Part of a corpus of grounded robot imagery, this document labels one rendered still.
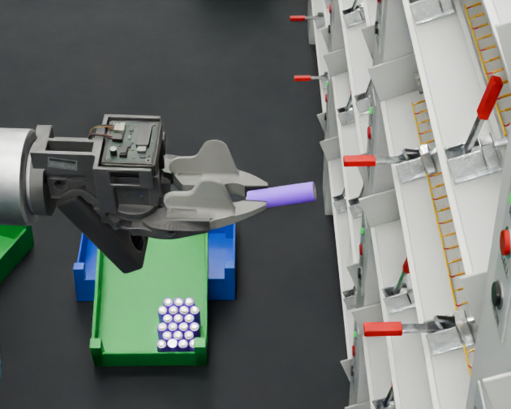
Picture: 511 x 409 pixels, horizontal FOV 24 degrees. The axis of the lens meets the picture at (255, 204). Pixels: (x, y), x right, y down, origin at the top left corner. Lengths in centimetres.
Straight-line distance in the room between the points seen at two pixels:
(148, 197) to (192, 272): 112
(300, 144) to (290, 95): 20
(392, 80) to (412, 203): 21
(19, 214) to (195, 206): 16
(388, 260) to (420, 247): 29
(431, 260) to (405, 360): 21
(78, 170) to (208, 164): 12
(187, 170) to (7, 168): 17
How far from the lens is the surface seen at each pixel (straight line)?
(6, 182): 108
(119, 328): 216
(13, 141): 109
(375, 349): 167
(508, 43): 72
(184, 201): 108
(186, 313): 209
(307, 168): 257
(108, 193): 107
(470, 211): 96
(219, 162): 110
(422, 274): 119
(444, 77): 112
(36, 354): 217
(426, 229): 124
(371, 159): 130
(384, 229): 156
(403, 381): 136
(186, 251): 222
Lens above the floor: 151
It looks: 38 degrees down
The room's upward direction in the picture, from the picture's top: straight up
